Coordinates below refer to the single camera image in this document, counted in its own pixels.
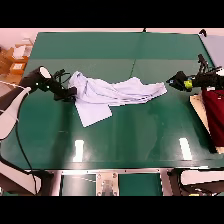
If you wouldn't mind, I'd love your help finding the dark red garment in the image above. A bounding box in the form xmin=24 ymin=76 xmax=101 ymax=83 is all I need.
xmin=201 ymin=87 xmax=224 ymax=148

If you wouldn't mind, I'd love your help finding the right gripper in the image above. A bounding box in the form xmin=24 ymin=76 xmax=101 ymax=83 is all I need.
xmin=165 ymin=70 xmax=195 ymax=92

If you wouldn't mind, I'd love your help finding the white shirt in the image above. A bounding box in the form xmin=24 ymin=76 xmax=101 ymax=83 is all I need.
xmin=67 ymin=70 xmax=168 ymax=129

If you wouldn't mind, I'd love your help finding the black cable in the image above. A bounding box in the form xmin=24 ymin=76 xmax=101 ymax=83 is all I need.
xmin=13 ymin=87 xmax=40 ymax=196

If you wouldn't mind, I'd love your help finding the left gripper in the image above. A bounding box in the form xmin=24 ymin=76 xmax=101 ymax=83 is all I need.
xmin=53 ymin=85 xmax=79 ymax=103

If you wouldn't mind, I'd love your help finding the tan flat board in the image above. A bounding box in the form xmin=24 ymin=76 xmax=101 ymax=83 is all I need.
xmin=188 ymin=94 xmax=224 ymax=155

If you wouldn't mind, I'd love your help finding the silver frame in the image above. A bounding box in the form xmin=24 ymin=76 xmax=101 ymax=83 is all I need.
xmin=24 ymin=166 xmax=224 ymax=197

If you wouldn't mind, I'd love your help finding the cardboard box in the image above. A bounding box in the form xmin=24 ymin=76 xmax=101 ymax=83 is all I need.
xmin=4 ymin=45 xmax=33 ymax=64
xmin=8 ymin=62 xmax=28 ymax=76

